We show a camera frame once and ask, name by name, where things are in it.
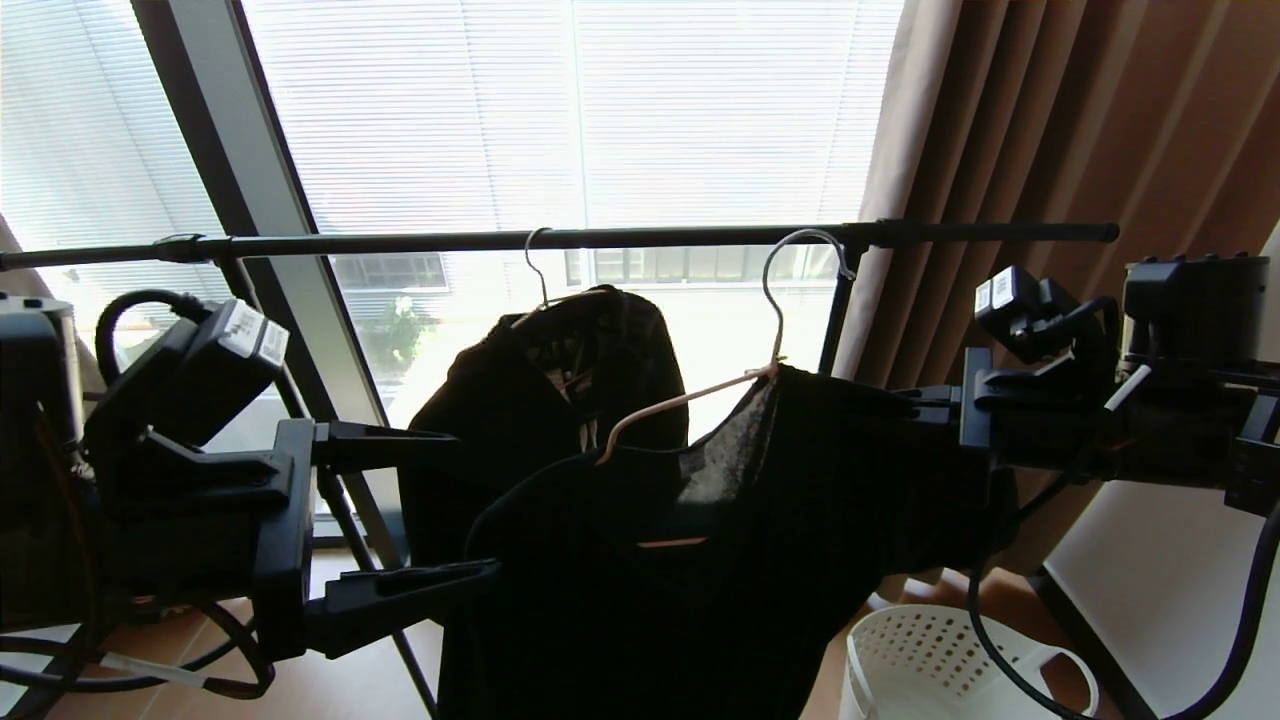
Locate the window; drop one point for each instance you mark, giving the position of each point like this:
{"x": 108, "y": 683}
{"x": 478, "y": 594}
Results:
{"x": 450, "y": 120}

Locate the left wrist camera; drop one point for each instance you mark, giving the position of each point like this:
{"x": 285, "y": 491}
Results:
{"x": 200, "y": 360}

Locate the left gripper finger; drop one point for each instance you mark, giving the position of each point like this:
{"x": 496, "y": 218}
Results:
{"x": 400, "y": 600}
{"x": 380, "y": 447}

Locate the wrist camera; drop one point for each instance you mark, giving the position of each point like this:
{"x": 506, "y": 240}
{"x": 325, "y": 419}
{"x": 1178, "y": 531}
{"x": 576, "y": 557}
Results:
{"x": 1020, "y": 300}
{"x": 200, "y": 360}

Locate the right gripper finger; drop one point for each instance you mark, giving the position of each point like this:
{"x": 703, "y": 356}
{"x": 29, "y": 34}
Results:
{"x": 935, "y": 393}

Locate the black clothes rack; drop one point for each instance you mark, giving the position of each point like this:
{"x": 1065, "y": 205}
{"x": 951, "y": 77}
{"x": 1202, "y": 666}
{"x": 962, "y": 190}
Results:
{"x": 400, "y": 242}

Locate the white laundry basket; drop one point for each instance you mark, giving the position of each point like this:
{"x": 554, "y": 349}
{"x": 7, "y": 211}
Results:
{"x": 900, "y": 680}

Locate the black garment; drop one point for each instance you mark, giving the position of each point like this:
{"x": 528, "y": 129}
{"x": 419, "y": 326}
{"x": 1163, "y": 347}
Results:
{"x": 500, "y": 430}
{"x": 700, "y": 600}

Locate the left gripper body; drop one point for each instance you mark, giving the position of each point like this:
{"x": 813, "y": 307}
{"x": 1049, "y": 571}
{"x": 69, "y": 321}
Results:
{"x": 220, "y": 530}

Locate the brown curtain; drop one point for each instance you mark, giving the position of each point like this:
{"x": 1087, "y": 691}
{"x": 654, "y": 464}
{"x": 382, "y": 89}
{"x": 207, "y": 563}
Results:
{"x": 1050, "y": 120}
{"x": 10, "y": 270}

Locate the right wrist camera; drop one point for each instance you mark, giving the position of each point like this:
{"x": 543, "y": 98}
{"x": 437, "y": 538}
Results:
{"x": 1020, "y": 300}

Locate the pink clothes hanger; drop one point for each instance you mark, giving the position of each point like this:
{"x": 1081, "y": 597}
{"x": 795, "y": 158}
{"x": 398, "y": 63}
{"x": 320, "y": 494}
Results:
{"x": 680, "y": 403}
{"x": 535, "y": 270}

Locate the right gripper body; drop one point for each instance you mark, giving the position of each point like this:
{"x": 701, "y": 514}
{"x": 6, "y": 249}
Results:
{"x": 1030, "y": 430}

